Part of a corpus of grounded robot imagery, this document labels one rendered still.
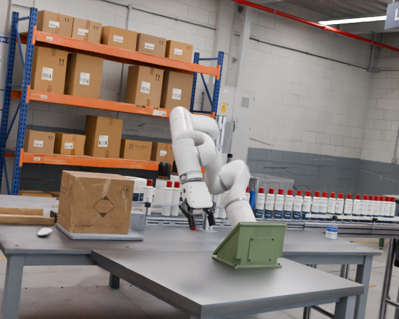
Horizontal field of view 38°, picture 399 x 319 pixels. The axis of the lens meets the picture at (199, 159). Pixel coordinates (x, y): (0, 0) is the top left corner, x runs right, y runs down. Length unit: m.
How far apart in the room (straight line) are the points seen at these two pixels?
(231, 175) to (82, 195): 0.72
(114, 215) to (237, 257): 0.68
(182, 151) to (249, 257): 0.69
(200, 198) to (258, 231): 0.58
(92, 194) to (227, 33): 6.73
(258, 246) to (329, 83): 8.68
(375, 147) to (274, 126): 2.52
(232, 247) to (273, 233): 0.21
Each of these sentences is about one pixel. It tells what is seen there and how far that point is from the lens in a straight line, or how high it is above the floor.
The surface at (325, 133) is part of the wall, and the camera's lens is 11.14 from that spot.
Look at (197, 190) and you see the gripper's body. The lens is 2.09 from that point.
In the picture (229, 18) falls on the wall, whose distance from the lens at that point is 9.37.
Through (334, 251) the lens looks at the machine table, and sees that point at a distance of 3.34.
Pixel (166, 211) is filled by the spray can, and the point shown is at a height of 0.91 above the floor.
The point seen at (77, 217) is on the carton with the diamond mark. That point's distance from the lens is 2.84.
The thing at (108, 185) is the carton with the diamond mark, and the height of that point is 1.09.
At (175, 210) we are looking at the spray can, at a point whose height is 0.92.
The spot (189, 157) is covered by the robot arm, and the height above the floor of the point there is 1.30.
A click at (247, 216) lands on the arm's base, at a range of 2.72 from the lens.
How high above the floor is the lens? 1.41
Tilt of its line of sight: 3 degrees down
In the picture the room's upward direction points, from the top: 7 degrees clockwise
